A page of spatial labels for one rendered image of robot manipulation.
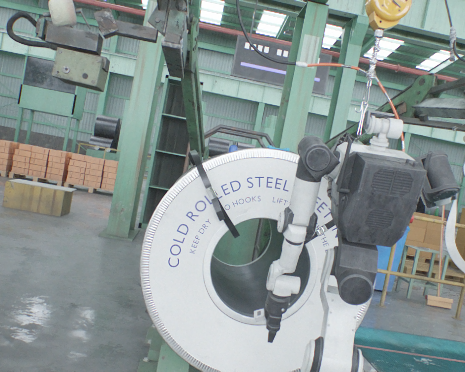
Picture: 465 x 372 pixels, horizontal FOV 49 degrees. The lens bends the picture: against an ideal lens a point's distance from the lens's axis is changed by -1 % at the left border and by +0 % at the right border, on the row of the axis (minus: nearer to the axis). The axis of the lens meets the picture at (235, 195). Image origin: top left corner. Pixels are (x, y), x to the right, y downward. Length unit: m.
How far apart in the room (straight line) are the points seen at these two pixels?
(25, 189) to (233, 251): 4.34
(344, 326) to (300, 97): 5.63
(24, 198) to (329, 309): 7.04
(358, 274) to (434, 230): 10.03
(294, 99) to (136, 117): 2.22
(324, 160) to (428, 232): 10.05
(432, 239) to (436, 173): 9.91
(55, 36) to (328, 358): 1.64
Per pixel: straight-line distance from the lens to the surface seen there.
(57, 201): 8.36
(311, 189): 1.73
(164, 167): 8.86
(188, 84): 3.17
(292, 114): 7.23
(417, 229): 11.55
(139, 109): 7.14
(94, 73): 2.20
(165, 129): 8.87
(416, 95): 3.27
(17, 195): 8.53
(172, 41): 2.21
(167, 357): 2.86
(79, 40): 2.27
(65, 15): 2.27
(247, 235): 5.04
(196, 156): 2.53
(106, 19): 2.29
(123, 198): 7.15
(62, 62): 2.23
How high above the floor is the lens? 1.23
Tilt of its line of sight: 3 degrees down
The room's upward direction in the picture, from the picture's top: 11 degrees clockwise
